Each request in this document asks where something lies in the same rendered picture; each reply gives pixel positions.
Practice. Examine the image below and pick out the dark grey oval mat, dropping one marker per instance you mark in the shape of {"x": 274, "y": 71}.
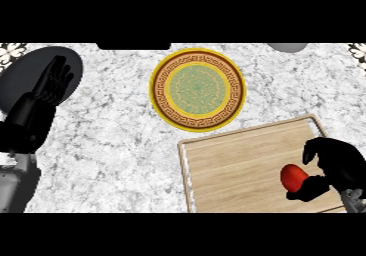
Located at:
{"x": 23, "y": 76}

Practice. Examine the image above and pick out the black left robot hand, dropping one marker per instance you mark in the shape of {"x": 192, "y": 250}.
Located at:
{"x": 35, "y": 110}

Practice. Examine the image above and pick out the grey round object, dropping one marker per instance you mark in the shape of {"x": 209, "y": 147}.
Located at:
{"x": 286, "y": 46}

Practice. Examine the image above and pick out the red tomato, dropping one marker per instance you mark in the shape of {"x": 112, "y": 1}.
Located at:
{"x": 292, "y": 177}

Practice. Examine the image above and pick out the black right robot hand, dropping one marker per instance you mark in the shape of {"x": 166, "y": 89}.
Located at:
{"x": 341, "y": 166}

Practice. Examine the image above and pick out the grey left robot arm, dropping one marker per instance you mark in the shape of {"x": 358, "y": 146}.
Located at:
{"x": 7, "y": 183}

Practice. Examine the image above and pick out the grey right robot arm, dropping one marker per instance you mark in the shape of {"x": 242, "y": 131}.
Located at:
{"x": 357, "y": 201}

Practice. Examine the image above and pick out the black appliance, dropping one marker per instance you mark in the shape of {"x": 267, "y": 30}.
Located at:
{"x": 132, "y": 46}

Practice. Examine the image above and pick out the yellow patterned plate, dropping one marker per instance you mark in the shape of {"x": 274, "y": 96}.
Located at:
{"x": 197, "y": 89}

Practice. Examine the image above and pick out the black white patterned tile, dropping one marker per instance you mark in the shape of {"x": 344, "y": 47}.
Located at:
{"x": 7, "y": 55}
{"x": 361, "y": 58}

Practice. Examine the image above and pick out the pale wooden tray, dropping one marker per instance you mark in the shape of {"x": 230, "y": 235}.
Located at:
{"x": 249, "y": 166}

